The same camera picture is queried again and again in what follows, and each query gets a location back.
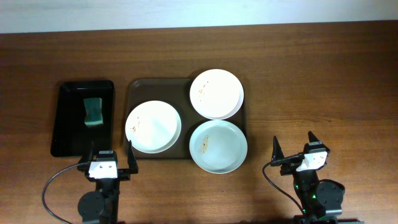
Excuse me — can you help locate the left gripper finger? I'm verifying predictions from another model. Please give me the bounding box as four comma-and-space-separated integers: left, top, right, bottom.
127, 141, 139, 174
81, 141, 94, 163

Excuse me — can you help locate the white plate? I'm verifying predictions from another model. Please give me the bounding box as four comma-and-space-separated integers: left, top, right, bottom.
189, 69, 244, 119
125, 100, 182, 154

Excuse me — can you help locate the green scrubbing sponge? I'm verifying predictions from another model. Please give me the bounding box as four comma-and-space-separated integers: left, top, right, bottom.
83, 98, 103, 128

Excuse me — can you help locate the pale blue plate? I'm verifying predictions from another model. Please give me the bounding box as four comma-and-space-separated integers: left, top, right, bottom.
189, 120, 248, 174

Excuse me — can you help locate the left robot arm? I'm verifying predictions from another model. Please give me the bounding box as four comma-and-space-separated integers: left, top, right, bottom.
78, 143, 139, 223

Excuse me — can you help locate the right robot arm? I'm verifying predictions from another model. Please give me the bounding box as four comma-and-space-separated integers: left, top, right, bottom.
265, 131, 361, 223

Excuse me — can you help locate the black rectangular sponge tray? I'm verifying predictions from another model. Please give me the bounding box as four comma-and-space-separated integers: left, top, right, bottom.
50, 80, 114, 157

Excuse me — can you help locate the brown plastic serving tray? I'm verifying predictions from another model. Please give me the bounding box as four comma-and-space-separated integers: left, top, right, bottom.
123, 78, 248, 160

